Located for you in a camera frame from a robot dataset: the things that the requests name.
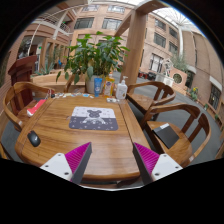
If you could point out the black notebook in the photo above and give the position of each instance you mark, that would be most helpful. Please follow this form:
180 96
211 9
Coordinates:
166 134

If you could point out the wooden chair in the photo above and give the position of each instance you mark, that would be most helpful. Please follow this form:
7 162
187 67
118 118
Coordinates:
181 151
163 95
19 98

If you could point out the white pump sanitizer bottle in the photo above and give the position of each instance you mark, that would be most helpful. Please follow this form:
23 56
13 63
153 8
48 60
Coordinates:
121 89

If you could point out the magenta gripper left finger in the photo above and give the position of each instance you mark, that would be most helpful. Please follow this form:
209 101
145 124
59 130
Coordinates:
70 166

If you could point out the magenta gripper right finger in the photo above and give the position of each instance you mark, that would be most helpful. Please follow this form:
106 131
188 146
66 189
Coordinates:
153 166

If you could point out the red white object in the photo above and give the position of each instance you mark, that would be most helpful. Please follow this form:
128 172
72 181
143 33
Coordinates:
31 111

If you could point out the bear print mouse pad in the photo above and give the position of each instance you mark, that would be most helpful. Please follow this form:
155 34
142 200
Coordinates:
92 118

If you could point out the wooden chair near right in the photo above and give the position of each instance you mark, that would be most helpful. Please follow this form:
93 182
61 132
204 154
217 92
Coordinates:
181 151

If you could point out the blue tube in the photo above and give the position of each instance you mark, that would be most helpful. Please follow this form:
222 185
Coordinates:
97 86

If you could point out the green potted plant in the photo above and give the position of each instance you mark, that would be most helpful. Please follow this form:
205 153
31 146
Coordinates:
91 59

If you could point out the black computer mouse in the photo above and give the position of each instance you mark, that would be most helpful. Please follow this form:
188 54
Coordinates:
33 138

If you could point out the wooden chair left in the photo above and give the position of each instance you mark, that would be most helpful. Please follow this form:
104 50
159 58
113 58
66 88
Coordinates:
19 98

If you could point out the wooden table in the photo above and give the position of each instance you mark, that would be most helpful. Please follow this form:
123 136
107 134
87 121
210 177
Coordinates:
111 159

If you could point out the yellow bottle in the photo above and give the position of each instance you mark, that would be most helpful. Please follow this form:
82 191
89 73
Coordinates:
108 86

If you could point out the wooden planter bench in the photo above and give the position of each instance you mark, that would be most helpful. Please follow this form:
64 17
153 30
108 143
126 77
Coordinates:
59 84

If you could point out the wooden chair far right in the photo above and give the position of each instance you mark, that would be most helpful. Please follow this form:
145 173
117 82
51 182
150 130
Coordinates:
163 95

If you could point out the dark red wooden podium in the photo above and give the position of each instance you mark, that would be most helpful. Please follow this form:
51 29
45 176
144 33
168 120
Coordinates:
21 71

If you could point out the wooden pillar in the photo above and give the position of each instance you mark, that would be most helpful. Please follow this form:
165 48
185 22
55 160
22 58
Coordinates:
135 22

